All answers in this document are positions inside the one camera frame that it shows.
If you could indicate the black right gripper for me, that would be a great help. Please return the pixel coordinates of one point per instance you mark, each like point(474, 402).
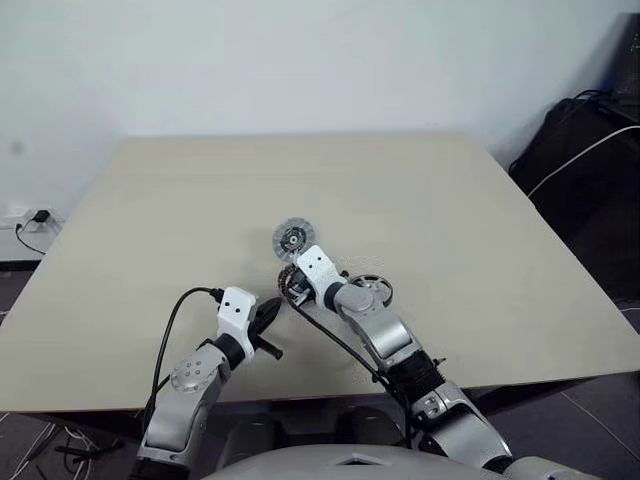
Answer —
point(301, 291)

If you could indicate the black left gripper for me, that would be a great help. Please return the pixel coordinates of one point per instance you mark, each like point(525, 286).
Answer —
point(260, 340)

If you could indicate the motor housing with copper windings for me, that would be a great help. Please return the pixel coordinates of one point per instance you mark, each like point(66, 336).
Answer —
point(286, 289)

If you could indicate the round motor lid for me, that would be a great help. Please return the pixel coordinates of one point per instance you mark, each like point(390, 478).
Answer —
point(292, 239)

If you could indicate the silver spoked rotor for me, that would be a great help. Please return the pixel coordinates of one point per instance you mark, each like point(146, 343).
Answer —
point(378, 282)

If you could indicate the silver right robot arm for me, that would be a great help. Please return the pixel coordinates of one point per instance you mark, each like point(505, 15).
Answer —
point(385, 330)

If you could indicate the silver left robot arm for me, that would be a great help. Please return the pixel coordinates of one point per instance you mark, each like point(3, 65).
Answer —
point(185, 395)

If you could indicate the dark rounded shape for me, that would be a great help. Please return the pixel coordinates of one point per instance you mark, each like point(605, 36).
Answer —
point(372, 425)

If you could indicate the silver robot torso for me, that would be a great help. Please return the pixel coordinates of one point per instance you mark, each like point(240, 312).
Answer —
point(300, 465)

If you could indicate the black floor tool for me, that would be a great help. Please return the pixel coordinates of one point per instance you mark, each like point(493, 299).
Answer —
point(85, 449)

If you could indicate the black plug adapter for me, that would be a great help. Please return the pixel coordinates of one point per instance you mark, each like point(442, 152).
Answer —
point(40, 217)

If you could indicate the black bag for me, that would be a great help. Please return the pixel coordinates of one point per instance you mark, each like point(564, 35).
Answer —
point(590, 200)

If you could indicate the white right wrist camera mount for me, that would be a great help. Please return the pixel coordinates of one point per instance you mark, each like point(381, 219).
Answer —
point(315, 265)

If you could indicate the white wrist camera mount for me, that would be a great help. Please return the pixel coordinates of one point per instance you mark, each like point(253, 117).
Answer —
point(315, 265)
point(235, 305)

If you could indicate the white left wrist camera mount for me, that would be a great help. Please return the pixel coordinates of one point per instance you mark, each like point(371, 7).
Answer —
point(235, 305)

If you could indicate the white wall power strip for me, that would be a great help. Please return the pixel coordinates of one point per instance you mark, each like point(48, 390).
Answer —
point(15, 212)

